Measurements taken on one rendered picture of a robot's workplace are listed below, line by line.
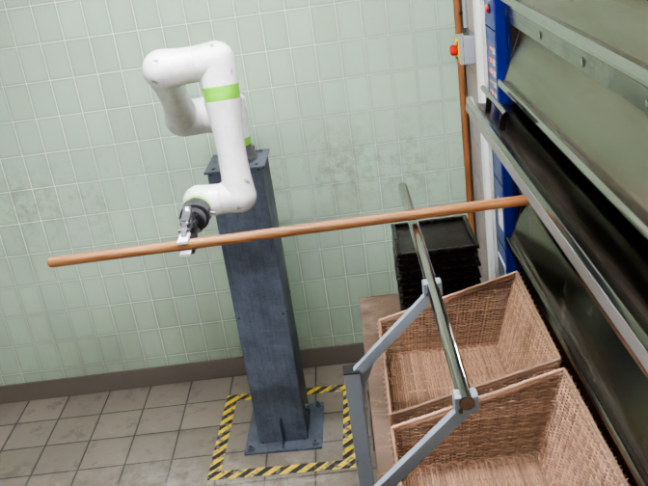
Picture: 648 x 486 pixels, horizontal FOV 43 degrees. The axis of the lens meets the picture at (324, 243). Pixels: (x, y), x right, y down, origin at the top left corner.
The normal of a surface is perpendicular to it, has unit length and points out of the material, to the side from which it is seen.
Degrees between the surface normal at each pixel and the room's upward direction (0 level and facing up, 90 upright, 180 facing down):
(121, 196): 90
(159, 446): 0
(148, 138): 90
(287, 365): 90
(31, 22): 90
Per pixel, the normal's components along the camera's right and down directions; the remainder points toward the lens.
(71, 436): -0.13, -0.91
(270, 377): -0.03, 0.39
